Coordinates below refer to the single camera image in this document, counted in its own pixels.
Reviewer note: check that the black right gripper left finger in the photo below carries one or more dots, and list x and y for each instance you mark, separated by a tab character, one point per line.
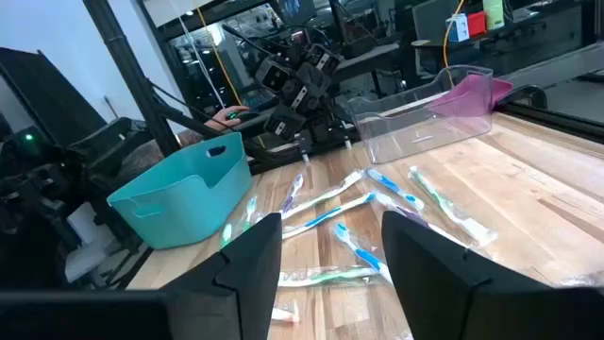
245	283

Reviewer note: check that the black aluminium rig frame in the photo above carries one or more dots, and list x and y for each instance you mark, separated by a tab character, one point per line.
123	71

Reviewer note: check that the red box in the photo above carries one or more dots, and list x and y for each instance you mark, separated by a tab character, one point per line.
477	23

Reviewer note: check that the black panel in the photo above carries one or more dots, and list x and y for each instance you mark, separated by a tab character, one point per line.
52	99

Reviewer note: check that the pink paper sheet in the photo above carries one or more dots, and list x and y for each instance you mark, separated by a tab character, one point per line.
472	96

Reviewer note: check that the clear plastic bin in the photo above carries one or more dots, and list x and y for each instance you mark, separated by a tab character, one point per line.
401	132

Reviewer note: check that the blue and white box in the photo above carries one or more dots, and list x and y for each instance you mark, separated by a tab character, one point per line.
458	28

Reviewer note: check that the teal plastic basket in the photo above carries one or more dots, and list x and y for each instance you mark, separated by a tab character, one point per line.
189	203

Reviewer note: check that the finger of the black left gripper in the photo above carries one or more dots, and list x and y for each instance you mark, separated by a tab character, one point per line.
347	137
304	147

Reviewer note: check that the black table clamp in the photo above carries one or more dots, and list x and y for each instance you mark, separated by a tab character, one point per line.
528	96

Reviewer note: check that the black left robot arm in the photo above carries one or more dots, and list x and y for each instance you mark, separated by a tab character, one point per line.
311	80

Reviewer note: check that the person's hand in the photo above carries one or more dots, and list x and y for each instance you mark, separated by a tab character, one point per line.
222	119

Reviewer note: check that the black computer mouse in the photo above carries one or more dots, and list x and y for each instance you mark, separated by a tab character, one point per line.
245	115

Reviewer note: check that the person's forearm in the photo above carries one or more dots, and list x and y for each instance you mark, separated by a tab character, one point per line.
151	158

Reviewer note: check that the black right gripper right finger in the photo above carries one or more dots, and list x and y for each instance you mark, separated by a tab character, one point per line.
434	283

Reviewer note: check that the white cardboard box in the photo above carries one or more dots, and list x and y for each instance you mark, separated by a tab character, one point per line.
85	226

